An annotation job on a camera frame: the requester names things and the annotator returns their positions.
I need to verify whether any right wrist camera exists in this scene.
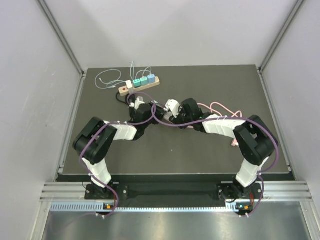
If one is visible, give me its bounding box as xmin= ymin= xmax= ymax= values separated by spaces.
xmin=164 ymin=99 xmax=180 ymax=118

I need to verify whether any blue charger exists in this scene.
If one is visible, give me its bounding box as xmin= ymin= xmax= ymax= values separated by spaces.
xmin=147 ymin=74 xmax=156 ymax=84

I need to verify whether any aluminium frame post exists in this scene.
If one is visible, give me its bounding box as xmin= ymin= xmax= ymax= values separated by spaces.
xmin=35 ymin=0 xmax=85 ymax=76
xmin=257 ymin=0 xmax=306 ymax=75

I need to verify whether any light teal charger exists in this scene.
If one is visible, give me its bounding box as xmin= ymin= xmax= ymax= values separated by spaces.
xmin=139 ymin=76 xmax=149 ymax=86

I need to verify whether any pink power cord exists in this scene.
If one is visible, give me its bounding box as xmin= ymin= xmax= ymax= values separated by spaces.
xmin=197 ymin=101 xmax=243 ymax=147

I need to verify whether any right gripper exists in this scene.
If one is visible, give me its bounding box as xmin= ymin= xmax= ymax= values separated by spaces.
xmin=169 ymin=105 xmax=194 ymax=131

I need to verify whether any white honor charger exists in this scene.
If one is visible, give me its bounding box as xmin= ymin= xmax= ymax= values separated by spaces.
xmin=125 ymin=80 xmax=135 ymax=94

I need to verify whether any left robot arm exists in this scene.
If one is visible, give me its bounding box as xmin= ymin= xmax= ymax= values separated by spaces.
xmin=72 ymin=100 xmax=155 ymax=199

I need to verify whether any light blue usb cable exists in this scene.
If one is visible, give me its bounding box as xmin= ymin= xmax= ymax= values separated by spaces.
xmin=94 ymin=69 xmax=123 ymax=90

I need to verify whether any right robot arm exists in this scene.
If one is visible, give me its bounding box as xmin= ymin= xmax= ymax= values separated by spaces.
xmin=165 ymin=98 xmax=279 ymax=198

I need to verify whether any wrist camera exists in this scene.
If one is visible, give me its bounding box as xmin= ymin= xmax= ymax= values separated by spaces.
xmin=164 ymin=99 xmax=180 ymax=118
xmin=129 ymin=96 xmax=145 ymax=110

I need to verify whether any aluminium front rail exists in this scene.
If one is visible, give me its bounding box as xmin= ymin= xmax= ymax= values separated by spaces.
xmin=40 ymin=181 xmax=313 ymax=202

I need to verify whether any left aluminium frame post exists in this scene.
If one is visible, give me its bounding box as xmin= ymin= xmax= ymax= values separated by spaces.
xmin=35 ymin=0 xmax=85 ymax=76

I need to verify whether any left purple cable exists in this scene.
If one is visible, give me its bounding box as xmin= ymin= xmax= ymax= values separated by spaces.
xmin=78 ymin=91 xmax=161 ymax=217

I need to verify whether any right aluminium frame post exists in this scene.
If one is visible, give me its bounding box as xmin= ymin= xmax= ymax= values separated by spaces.
xmin=257 ymin=0 xmax=306 ymax=75

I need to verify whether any black power cord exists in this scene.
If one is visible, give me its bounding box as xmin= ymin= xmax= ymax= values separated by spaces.
xmin=115 ymin=91 xmax=137 ymax=118

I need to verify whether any teal dual usb charger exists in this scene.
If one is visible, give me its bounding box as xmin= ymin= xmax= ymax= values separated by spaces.
xmin=132 ymin=78 xmax=142 ymax=88

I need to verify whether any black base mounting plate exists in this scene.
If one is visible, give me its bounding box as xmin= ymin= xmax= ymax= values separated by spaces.
xmin=85 ymin=181 xmax=262 ymax=201

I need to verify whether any slotted cable duct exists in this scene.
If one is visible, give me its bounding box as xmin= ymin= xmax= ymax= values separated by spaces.
xmin=50 ymin=202 xmax=239 ymax=213

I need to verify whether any beige wooden power strip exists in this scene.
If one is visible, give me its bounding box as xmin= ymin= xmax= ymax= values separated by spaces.
xmin=118 ymin=76 xmax=160 ymax=97

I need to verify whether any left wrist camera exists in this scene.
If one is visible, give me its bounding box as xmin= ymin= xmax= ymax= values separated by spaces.
xmin=129 ymin=96 xmax=145 ymax=110

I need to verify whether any mint usb cable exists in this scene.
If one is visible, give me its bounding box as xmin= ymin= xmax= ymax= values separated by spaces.
xmin=106 ymin=60 xmax=153 ymax=89

